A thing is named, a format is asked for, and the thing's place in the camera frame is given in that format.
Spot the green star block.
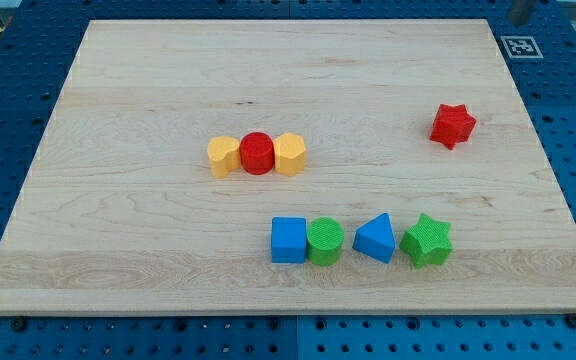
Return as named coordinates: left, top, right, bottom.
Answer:
left=399, top=213, right=453, bottom=269

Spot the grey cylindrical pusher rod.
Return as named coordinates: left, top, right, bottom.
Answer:
left=507, top=0, right=538, bottom=27

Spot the red cylinder block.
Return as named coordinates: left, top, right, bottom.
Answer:
left=240, top=132, right=275, bottom=175

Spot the green cylinder block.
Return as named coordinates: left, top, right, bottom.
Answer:
left=306, top=217, right=345, bottom=266

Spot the yellow hexagon block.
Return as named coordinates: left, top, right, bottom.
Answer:
left=273, top=132, right=307, bottom=176

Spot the red star block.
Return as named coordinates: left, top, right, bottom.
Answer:
left=429, top=104, right=477, bottom=150

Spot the white fiducial marker tag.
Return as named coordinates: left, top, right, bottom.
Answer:
left=501, top=36, right=543, bottom=59

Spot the yellow heart block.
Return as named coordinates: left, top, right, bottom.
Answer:
left=207, top=136, right=241, bottom=179

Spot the blue triangle block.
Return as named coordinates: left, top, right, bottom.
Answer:
left=352, top=213, right=396, bottom=264

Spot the wooden board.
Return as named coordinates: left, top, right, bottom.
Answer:
left=0, top=19, right=576, bottom=316

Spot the blue cube block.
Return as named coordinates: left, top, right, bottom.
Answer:
left=271, top=217, right=307, bottom=263

